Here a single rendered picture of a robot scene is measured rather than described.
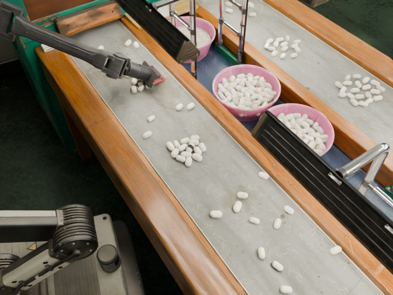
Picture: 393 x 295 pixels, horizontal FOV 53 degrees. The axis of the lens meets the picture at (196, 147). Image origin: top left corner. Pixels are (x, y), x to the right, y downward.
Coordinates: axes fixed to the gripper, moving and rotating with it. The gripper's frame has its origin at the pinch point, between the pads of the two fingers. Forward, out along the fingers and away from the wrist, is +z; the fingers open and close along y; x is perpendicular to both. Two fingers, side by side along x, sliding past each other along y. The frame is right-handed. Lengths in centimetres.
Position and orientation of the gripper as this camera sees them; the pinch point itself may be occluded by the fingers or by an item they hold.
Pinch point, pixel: (162, 79)
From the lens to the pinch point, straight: 163.3
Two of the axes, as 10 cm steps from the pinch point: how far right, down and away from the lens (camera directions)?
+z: 6.4, 0.9, 7.6
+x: -5.3, 7.7, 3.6
